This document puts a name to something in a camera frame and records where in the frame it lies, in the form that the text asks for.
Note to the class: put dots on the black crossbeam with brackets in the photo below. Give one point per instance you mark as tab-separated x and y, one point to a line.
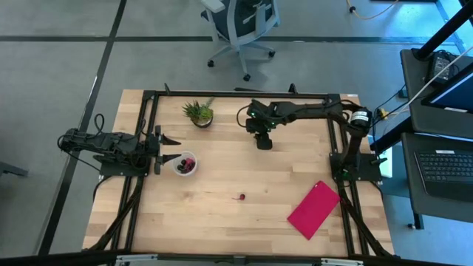
55	258

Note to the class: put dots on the black laptop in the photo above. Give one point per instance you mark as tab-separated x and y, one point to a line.
443	170

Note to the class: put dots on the black power brick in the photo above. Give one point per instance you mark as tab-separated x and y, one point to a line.
440	66

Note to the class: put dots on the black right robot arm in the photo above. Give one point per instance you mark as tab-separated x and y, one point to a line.
314	109

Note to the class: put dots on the grey mesh office chair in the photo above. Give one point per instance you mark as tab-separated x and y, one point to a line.
240	22

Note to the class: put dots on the black diagonal pole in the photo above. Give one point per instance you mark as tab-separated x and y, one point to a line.
443	29

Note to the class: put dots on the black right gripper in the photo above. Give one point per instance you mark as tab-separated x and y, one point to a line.
260	126

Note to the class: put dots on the potted succulent plant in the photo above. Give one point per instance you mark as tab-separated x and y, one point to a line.
199	114

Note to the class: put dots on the black aluminium table frame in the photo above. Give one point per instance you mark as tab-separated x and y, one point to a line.
244	94

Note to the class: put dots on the clear plastic tupperware container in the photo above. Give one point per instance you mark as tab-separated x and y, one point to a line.
176	168

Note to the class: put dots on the magenta flat rectangular sheet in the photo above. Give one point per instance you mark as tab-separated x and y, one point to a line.
314	210

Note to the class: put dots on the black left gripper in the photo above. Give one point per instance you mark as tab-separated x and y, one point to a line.
158	149

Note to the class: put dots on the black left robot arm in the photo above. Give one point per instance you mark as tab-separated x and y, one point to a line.
111	146

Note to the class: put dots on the grey furniture leg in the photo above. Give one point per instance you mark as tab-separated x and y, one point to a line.
11	169

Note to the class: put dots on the tilted black display screen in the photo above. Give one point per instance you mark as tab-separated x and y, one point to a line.
458	92

